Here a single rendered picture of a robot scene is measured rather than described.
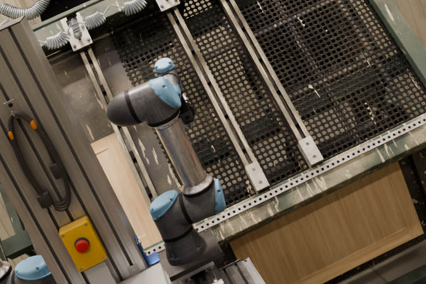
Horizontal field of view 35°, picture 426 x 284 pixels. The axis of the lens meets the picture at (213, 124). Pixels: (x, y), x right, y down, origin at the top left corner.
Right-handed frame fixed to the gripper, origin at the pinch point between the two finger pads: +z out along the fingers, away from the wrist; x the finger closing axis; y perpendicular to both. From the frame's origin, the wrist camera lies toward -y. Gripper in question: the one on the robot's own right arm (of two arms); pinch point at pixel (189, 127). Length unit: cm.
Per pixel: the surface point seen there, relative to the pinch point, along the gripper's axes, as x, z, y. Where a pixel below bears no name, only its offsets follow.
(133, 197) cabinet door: 34.8, 29.1, 5.4
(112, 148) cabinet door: 34.3, 18.1, 28.7
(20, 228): 88, 31, 20
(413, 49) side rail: -111, 22, 6
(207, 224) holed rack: 10.5, 36.9, -21.0
